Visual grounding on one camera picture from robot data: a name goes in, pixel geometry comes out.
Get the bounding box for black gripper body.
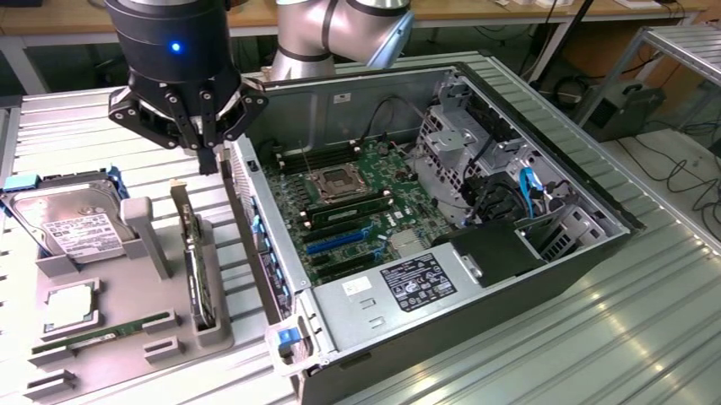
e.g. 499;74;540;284
105;0;242;92

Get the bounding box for low profile graphics card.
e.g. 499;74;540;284
169;179;220;328

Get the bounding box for CPU socket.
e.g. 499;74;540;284
304;164;365;206

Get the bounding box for silver hard disk drive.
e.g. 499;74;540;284
11;181;129;265

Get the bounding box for RAM stick with white label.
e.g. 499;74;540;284
308;197;392;224

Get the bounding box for black long expansion slot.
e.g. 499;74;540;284
314;260;377;284
302;225;364;246

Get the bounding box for blue expansion slot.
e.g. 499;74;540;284
306;235;366;255

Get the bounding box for silver metal disk cage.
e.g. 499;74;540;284
417;103;512;197

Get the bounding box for green motherboard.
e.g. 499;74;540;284
264;138;459;288

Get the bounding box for card retention bar blue clips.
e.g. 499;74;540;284
222;159;298;326

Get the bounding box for silver chipset heat sink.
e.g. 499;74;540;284
388;229;433;258

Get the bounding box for grey parts rack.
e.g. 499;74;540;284
22;196;236;404

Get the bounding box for silver CPU chip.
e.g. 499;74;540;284
45;289;95;328

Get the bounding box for long wooden desk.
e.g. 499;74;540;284
0;0;706;96

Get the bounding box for silver power supply unit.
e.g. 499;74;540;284
312;242;491;354

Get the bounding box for green RAM stick bare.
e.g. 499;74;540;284
31;311;170;354

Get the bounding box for black plastic cover box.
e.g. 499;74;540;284
431;221;549;289

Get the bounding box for perforated silver disk bay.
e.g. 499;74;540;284
516;206;631;262

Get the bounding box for dark grey floor unit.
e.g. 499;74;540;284
583;82;668;143

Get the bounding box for open black PC case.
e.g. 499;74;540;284
217;50;647;405

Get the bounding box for blue disk carrier bracket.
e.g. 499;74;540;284
0;165;133;220

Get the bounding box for looping data wire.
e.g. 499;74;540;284
360;95;425;144

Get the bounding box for black power cable bundle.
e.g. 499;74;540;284
461;172;529;224

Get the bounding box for blue data wire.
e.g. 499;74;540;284
521;166;545;220

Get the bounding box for metal slat table frame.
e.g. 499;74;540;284
580;25;721;127

